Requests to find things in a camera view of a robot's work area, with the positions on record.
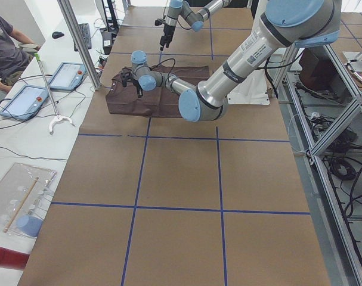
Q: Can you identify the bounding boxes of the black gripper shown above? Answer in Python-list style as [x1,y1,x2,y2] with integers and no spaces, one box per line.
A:
[160,24,175,51]
[131,76,143,98]

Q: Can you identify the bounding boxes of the dark brown t-shirt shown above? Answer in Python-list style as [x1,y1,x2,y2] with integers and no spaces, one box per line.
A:
[106,66,210,118]

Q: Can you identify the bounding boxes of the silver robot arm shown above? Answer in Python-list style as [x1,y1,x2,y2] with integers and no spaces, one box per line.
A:
[131,0,342,122]
[154,0,231,51]

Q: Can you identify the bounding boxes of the far blue teach pendant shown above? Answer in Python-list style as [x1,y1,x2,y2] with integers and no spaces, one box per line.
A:
[48,62,86,92]

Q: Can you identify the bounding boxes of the blue teach pendant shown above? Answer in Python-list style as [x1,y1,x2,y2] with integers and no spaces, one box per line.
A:
[0,85,48,122]
[48,62,86,92]

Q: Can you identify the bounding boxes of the black computer keyboard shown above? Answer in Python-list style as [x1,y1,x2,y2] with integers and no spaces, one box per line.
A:
[78,23,92,49]

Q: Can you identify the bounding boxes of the white reacher grabber stick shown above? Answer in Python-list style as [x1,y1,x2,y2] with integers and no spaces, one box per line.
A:
[34,52,75,135]

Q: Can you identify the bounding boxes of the black computer mouse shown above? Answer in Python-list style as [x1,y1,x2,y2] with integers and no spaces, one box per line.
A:
[51,31,64,39]

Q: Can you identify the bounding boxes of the near blue teach pendant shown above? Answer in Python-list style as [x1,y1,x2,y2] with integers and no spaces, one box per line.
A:
[0,85,48,122]

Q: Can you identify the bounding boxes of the seated person grey shirt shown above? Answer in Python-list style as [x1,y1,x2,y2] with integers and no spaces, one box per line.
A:
[0,16,41,93]

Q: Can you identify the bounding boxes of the wooden stick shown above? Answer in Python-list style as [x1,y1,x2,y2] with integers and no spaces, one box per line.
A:
[3,177,39,233]

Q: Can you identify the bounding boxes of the clear plastic bag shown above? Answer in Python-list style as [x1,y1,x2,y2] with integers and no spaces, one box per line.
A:
[0,163,57,238]

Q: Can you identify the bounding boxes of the red cylinder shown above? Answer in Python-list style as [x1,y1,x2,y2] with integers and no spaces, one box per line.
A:
[0,247,29,271]

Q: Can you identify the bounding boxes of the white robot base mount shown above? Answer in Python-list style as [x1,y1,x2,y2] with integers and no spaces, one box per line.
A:
[227,69,270,105]

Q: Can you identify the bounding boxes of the aluminium frame post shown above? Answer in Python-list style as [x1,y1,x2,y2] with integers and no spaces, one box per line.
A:
[57,0,101,91]

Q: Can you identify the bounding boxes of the aluminium frame rack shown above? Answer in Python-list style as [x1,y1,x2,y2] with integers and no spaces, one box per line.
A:
[269,39,362,285]

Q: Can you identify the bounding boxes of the tangled black floor cables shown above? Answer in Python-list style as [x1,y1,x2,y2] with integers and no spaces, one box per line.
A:
[293,80,362,275]

